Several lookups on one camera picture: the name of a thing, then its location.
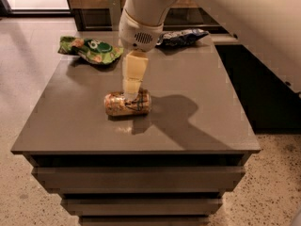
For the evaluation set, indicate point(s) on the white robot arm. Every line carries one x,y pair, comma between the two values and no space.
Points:
269,29

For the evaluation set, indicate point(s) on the grey side shelf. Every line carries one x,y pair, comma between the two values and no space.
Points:
224,39

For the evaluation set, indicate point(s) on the grey drawer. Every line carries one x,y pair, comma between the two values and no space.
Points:
139,180
142,207

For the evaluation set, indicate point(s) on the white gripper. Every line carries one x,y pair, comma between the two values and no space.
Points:
136,35

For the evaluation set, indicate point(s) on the left metal bracket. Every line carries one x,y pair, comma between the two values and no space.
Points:
115,13

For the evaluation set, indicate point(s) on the top grey drawer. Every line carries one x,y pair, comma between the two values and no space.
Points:
139,180

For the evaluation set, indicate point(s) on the middle grey drawer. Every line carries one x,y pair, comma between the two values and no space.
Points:
142,207

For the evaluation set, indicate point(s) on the dark blue chip bag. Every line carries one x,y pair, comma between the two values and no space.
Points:
182,37

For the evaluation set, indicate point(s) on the green chip bag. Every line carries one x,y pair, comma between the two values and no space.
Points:
95,52

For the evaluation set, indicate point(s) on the grey drawer cabinet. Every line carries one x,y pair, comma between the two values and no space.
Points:
195,120

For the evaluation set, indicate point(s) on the orange soda can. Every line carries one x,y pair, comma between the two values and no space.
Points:
118,103

